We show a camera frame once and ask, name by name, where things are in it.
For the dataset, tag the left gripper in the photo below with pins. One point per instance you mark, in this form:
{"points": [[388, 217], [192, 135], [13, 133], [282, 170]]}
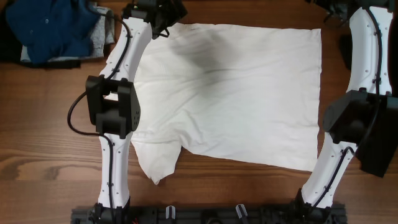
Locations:
{"points": [[174, 16]]}

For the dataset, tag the white t-shirt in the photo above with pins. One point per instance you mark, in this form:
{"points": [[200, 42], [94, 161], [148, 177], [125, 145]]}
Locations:
{"points": [[248, 94]]}

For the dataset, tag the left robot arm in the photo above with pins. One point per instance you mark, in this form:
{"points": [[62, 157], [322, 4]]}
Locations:
{"points": [[113, 104]]}

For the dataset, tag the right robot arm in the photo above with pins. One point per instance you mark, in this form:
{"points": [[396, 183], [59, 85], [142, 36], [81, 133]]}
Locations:
{"points": [[318, 191]]}

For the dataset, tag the black garment at right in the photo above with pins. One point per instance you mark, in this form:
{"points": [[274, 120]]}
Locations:
{"points": [[368, 114]]}

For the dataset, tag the light grey folded garment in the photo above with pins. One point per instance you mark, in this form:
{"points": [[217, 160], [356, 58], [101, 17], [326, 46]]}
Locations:
{"points": [[102, 34]]}

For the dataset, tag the blue button shirt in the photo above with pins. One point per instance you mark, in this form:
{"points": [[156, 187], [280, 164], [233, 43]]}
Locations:
{"points": [[49, 29]]}

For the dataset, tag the black garment under pile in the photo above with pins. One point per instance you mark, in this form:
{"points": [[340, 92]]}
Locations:
{"points": [[11, 48]]}

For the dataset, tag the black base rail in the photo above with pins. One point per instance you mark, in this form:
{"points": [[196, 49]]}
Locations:
{"points": [[239, 214]]}

